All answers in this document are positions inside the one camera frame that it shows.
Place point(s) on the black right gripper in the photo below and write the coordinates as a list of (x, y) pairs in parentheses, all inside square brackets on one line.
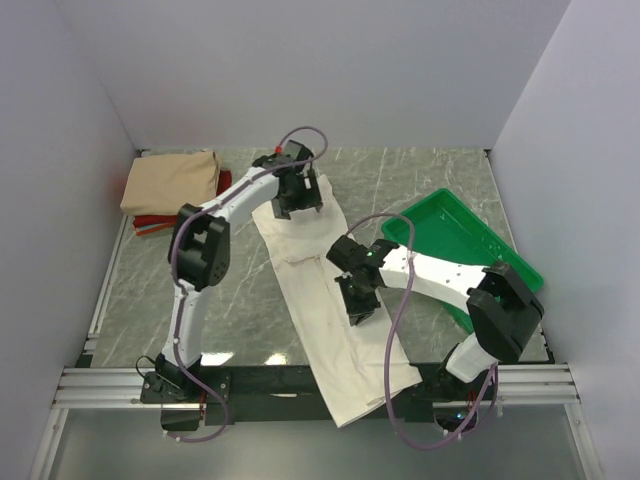
[(357, 312)]

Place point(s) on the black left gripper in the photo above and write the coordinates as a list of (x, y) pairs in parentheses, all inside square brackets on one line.
[(308, 200)]

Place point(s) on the white t shirt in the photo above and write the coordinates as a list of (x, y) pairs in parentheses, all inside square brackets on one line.
[(346, 360)]

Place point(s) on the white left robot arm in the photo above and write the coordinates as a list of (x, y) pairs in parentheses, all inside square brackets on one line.
[(200, 254)]

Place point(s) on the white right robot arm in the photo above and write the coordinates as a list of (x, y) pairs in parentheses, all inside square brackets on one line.
[(503, 310)]

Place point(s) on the folded red t shirt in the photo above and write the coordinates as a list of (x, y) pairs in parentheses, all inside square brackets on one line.
[(224, 182)]

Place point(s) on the green plastic tray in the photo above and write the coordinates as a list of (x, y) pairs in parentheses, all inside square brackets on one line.
[(446, 228)]

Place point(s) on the folded beige t shirt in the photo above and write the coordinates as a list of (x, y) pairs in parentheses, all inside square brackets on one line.
[(162, 184)]

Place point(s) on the folded orange t shirt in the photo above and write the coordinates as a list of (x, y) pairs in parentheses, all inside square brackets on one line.
[(152, 228)]

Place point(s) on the black base beam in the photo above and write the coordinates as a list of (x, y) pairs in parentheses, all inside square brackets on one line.
[(290, 393)]

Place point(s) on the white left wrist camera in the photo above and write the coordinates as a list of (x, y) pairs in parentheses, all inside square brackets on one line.
[(294, 151)]

